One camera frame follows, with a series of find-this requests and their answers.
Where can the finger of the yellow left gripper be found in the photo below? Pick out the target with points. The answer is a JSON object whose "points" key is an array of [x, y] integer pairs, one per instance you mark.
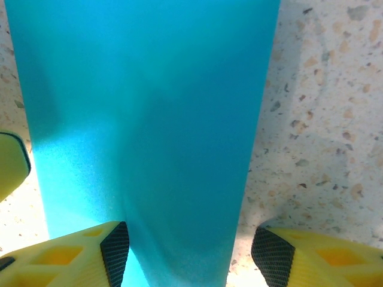
{"points": [[12, 164]]}

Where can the blue cloth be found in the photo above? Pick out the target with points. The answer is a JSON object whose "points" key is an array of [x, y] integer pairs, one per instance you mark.
{"points": [[149, 119]]}

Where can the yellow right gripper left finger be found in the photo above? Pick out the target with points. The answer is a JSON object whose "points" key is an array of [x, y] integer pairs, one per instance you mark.
{"points": [[60, 263]]}

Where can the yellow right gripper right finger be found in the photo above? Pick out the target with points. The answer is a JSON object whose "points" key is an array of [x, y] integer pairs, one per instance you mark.
{"points": [[329, 263]]}

